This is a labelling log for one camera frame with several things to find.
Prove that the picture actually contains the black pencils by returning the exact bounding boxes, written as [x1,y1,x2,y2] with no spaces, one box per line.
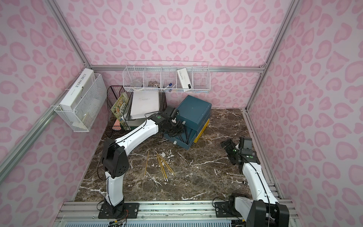
[178,126,192,145]

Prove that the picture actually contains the teal drawer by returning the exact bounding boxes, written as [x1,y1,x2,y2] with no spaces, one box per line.
[164,128,197,150]

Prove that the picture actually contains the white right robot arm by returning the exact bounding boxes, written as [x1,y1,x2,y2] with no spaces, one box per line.
[220,137,290,227]

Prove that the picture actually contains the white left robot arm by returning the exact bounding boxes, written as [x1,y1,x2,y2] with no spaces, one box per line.
[100,107,183,207]

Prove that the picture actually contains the teal drawer cabinet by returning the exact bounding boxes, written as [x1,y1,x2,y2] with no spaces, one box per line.
[177,95,212,131]

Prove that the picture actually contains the yellow drawer cabinet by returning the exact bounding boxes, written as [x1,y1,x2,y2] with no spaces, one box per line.
[194,119,210,143]

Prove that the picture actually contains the white paper stack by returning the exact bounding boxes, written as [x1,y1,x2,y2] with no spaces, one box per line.
[130,91,160,119]

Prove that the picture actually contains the yellow pencil bundle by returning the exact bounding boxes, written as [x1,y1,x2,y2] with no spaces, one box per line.
[143,150,176,182]

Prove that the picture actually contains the white small box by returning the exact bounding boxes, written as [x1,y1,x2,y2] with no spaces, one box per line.
[176,68,192,92]

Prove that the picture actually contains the colorful picture book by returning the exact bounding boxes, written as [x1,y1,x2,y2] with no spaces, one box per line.
[111,92,129,124]

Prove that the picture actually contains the white book box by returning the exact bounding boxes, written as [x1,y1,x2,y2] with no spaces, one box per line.
[59,69,96,111]

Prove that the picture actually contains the black wire file rack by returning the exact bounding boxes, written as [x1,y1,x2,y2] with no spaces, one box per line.
[105,86,167,138]

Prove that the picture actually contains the white wire wall basket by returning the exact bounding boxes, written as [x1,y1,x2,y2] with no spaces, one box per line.
[123,60,211,93]

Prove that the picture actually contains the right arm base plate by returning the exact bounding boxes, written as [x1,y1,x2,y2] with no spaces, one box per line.
[212,201,242,218]

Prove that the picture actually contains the white wire side basket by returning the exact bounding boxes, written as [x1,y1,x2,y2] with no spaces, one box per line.
[55,73,107,132]

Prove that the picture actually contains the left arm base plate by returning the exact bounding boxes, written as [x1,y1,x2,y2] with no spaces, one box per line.
[98,201,140,219]

